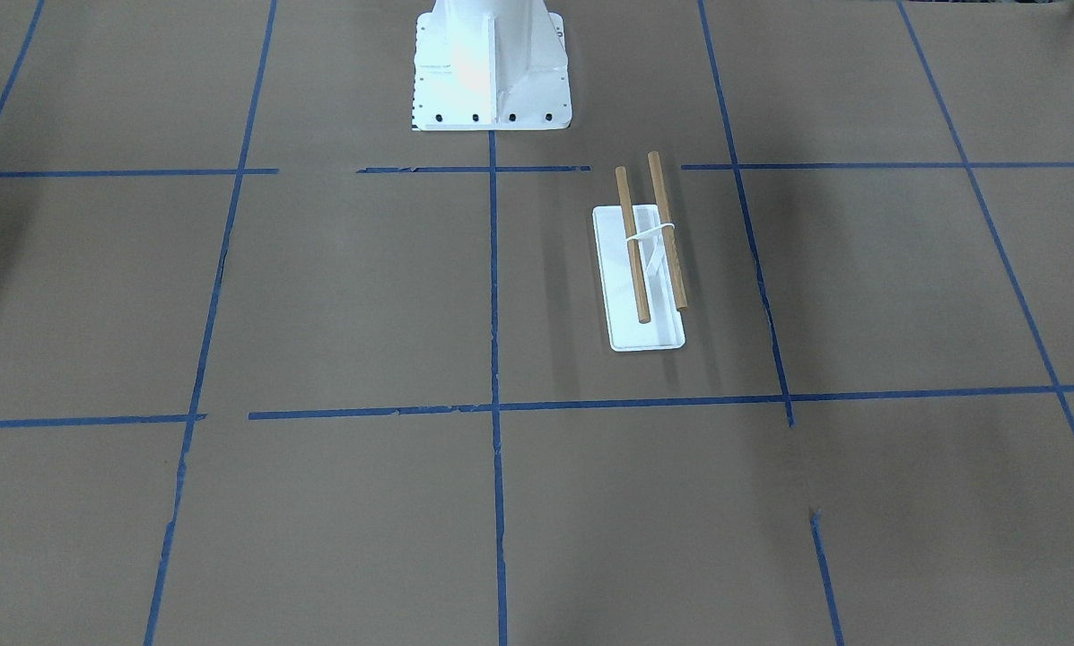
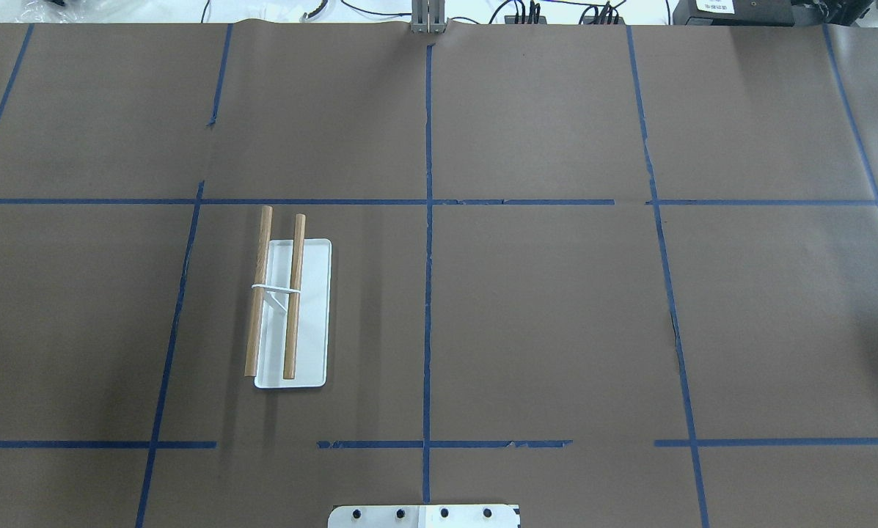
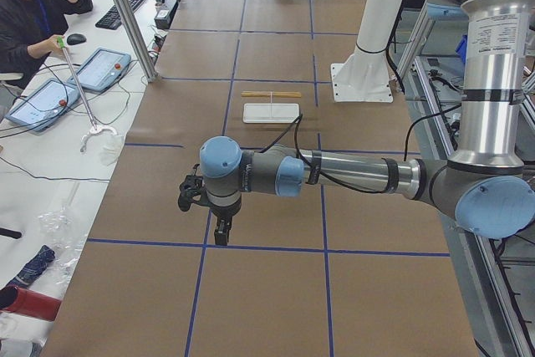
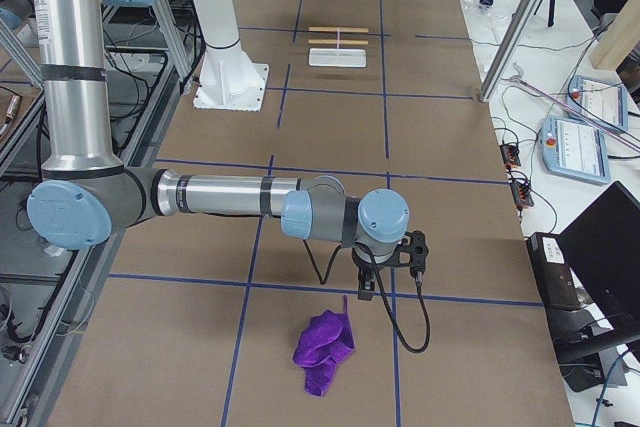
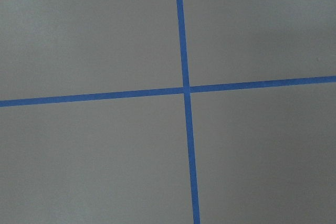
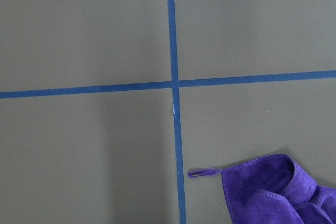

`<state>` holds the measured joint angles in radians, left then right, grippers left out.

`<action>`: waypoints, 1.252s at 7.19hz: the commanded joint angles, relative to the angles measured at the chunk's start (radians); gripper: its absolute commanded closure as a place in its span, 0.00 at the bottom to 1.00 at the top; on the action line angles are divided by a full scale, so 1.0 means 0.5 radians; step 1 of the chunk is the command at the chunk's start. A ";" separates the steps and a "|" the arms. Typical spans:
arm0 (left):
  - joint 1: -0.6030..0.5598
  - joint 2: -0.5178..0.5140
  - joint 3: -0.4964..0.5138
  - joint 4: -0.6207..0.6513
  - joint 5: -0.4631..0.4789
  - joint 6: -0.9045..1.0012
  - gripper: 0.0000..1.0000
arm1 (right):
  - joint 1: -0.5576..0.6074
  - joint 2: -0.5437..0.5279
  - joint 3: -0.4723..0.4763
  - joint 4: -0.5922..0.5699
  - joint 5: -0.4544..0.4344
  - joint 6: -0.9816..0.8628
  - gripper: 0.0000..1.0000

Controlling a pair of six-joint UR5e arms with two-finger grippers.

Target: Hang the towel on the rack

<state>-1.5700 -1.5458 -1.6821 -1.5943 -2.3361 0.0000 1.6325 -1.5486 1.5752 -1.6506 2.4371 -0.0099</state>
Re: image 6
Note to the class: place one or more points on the purple microfiber towel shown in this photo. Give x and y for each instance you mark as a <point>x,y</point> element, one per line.
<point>273,189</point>

